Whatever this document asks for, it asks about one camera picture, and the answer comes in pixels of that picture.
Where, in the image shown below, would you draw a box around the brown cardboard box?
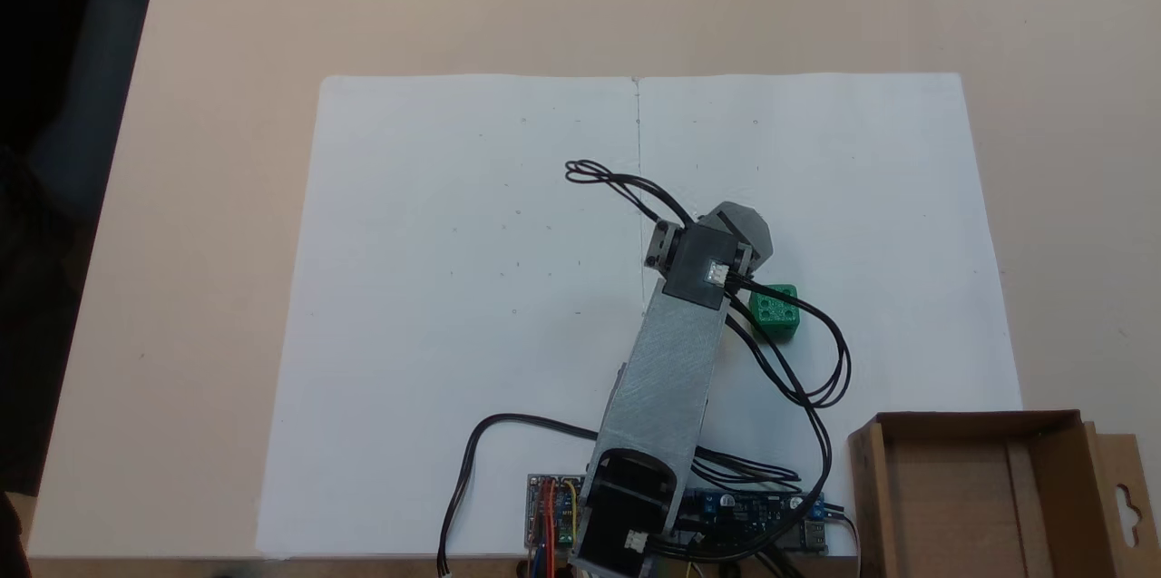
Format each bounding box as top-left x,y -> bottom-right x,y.
848,410 -> 1149,578

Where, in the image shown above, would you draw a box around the black forearm cable loop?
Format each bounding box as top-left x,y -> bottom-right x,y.
724,277 -> 854,409

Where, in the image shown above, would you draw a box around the circuit board with coloured wires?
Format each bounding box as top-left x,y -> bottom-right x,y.
524,473 -> 589,578

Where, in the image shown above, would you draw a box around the green dice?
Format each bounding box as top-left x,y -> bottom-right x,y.
746,283 -> 801,341

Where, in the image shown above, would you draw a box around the black power cable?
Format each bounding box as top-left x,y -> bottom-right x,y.
437,414 -> 607,578

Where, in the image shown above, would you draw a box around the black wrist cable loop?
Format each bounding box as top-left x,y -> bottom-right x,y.
563,159 -> 695,227

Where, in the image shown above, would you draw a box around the blue circuit board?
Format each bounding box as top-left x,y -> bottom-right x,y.
678,487 -> 830,555

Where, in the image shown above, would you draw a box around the black base cable bundle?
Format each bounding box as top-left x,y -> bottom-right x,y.
649,397 -> 859,578

